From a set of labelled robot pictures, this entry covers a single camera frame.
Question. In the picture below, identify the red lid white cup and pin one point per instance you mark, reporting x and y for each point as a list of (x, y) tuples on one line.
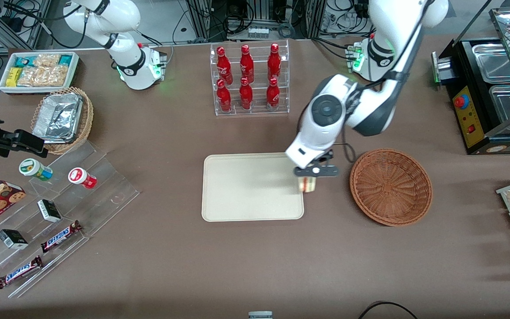
[(80, 177)]

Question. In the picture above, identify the Snickers chocolate bar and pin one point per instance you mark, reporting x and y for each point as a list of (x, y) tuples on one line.
[(19, 272), (60, 237)]

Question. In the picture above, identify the light wicker basket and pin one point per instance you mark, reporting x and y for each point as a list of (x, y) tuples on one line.
[(86, 128)]

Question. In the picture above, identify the triangle sandwich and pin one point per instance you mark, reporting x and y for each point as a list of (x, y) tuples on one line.
[(309, 184)]

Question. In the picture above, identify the grey metal side box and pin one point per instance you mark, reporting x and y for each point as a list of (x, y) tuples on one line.
[(442, 68)]

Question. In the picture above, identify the white plastic snack bin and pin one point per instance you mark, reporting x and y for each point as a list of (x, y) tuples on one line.
[(38, 90)]

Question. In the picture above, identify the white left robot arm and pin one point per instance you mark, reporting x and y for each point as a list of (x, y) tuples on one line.
[(343, 95)]

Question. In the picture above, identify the teal snack packet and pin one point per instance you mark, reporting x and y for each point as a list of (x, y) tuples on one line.
[(65, 60), (23, 61)]

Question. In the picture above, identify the clear acrylic bottle rack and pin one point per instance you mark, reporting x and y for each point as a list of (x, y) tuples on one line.
[(257, 110)]

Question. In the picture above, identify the small black white carton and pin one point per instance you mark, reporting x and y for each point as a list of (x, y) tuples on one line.
[(12, 239), (49, 211)]

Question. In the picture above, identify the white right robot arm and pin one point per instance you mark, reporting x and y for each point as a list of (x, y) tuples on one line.
[(126, 57)]

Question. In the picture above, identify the black food warmer yellow panel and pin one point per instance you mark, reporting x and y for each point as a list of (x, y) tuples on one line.
[(469, 115)]

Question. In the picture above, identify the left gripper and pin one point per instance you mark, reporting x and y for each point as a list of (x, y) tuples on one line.
[(327, 156)]

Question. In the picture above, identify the white power strip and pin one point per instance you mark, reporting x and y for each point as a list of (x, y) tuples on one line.
[(258, 33)]

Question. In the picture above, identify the small grey device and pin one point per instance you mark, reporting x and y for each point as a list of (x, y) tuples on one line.
[(260, 315)]

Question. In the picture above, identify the red cola bottle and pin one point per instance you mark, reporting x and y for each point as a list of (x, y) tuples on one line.
[(224, 97), (272, 95), (246, 95), (246, 64), (274, 62), (223, 65)]

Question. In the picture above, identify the clear acrylic stepped display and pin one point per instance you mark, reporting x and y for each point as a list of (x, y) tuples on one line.
[(104, 195)]

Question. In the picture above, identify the round brown wicker basket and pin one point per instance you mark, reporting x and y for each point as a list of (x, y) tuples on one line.
[(390, 188)]

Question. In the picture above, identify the green lid white cup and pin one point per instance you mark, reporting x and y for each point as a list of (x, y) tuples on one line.
[(33, 168)]

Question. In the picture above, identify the dark grey left wrist camera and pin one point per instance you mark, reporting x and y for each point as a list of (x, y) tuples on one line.
[(326, 171)]

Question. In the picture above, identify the clear bag of puffed snacks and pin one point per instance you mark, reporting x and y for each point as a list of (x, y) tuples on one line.
[(47, 60), (42, 76)]

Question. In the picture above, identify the yellow snack packet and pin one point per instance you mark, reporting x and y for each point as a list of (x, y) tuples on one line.
[(13, 76)]

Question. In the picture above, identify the stacked foil containers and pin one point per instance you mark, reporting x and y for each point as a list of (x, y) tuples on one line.
[(58, 117)]

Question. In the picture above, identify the cream plastic tray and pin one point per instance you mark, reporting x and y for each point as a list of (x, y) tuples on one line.
[(246, 186)]

